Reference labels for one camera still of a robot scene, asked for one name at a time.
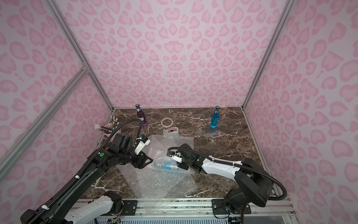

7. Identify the beige masking tape roll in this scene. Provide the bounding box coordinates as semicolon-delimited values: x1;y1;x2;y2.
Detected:
161;118;173;129

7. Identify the white tape dispenser pink roll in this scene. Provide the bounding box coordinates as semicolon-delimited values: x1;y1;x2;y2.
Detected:
163;127;180;137

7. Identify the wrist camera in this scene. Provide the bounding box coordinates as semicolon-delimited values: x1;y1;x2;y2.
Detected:
134;135;151;155
167;149;183;163

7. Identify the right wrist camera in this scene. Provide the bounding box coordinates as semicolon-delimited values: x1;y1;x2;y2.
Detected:
167;149;183;163

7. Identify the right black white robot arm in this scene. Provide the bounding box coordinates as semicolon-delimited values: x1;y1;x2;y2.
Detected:
167;144;287;214

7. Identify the blue glass bottle right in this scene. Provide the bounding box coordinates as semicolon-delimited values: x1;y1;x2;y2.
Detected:
210;105;220;129

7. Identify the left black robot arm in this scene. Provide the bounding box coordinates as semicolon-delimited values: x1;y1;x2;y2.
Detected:
20;119;153;224

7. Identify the blue bottle with label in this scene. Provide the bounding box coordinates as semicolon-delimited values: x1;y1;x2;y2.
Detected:
153;161;185;173

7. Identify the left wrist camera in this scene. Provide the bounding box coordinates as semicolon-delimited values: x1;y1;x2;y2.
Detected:
134;135;151;155

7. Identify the purple glass bottle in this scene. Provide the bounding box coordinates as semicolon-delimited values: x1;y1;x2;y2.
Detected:
135;104;148;127

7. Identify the pink pen cup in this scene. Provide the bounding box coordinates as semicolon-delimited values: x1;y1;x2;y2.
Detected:
104;127;115;137

